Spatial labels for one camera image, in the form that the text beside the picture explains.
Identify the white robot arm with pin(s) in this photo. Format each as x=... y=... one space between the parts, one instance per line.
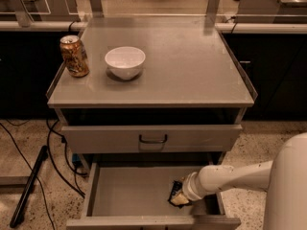
x=284 y=179

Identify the black bar on floor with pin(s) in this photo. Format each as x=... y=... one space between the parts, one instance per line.
x=18 y=215

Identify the grey drawer cabinet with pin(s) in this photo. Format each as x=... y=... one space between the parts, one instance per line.
x=189 y=77

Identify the open middle drawer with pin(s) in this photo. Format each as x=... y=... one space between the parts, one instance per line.
x=132 y=191

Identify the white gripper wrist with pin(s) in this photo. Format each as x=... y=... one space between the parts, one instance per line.
x=188 y=189

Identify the white horizontal rail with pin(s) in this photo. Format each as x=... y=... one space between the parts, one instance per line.
x=240 y=28

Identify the orange soda can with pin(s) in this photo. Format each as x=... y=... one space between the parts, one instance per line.
x=74 y=56

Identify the white ceramic bowl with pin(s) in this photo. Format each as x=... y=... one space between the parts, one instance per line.
x=125 y=62

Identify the black drawer handle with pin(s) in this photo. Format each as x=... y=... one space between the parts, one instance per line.
x=163 y=140

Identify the closed top drawer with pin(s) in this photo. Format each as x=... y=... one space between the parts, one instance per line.
x=124 y=139

